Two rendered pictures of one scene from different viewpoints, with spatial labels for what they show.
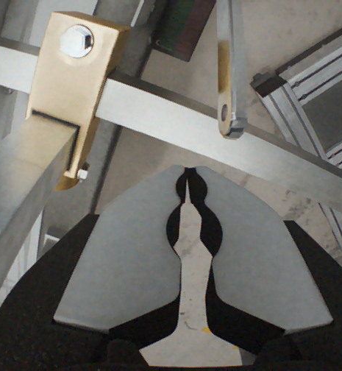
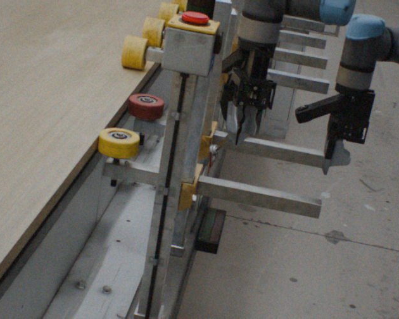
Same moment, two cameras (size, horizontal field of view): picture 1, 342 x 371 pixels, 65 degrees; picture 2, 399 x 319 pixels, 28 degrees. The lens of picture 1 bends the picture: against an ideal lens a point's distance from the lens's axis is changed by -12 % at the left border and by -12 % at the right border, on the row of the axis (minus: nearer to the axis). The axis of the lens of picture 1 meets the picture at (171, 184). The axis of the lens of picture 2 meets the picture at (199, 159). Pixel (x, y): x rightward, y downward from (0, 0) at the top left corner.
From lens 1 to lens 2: 157 cm
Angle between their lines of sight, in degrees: 98
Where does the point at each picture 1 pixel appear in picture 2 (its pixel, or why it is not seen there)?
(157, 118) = (220, 181)
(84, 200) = (170, 295)
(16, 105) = (88, 294)
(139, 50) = (190, 240)
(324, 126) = not seen: outside the picture
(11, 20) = (84, 257)
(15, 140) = not seen: hidden behind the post
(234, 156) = (251, 189)
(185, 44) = (214, 238)
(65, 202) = not seen: hidden behind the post
